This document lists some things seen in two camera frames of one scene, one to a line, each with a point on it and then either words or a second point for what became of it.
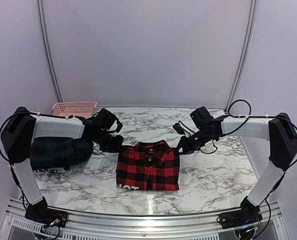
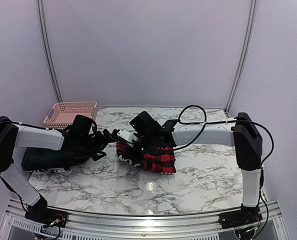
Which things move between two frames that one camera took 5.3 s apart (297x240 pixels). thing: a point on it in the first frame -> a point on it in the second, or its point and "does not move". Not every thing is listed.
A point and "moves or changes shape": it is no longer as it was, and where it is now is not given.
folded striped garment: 53,170 does not move
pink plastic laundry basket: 83,109 does not move
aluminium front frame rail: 14,221 does not move
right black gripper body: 195,144 -> 148,146
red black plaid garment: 148,166 moves or changes shape
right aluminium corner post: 247,53 does not move
